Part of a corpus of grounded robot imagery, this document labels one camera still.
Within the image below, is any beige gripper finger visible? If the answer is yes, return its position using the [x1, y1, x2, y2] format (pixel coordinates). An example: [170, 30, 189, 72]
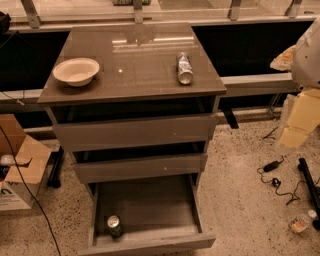
[270, 45, 296, 71]
[277, 128, 307, 154]

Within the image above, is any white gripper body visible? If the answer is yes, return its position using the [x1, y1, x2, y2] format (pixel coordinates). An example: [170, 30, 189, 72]
[285, 88, 320, 137]

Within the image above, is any green soda can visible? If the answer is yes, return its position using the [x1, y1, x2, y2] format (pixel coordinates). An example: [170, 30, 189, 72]
[107, 215, 122, 238]

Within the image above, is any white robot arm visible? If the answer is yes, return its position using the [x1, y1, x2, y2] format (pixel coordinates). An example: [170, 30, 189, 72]
[270, 18, 320, 155]

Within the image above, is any silver can lying down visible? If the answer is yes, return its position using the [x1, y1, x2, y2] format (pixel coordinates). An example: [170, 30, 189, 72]
[176, 52, 193, 85]

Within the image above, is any grey open bottom drawer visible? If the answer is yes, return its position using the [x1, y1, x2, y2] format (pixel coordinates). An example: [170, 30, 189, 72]
[78, 174, 215, 256]

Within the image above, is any grey drawer cabinet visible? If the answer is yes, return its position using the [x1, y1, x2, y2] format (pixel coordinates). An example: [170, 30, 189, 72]
[37, 22, 228, 256]

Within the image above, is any grey middle drawer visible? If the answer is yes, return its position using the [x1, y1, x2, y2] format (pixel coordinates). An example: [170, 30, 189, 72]
[74, 153, 208, 183]

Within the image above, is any grey top drawer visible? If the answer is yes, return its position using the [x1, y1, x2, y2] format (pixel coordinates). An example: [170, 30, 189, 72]
[53, 115, 215, 152]

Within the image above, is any clear plastic bottle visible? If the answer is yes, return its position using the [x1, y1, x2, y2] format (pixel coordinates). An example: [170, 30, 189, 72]
[288, 210, 317, 233]

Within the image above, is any white paper bowl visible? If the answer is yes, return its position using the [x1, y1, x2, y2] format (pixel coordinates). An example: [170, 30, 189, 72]
[53, 58, 100, 87]

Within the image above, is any black stand leg left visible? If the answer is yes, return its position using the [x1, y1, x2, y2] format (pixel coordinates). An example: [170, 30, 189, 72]
[47, 147, 64, 188]

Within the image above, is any cardboard box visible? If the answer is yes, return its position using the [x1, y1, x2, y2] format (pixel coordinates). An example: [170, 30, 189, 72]
[0, 114, 51, 211]

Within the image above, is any black power adapter with cable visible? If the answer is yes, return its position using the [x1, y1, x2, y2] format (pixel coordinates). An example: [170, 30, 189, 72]
[257, 159, 301, 205]

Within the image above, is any metal railing frame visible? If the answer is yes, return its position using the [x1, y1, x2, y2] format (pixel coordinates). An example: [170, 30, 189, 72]
[0, 0, 320, 130]

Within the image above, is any black cable on left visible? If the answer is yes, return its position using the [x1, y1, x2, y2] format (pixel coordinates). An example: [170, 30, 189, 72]
[0, 125, 62, 256]

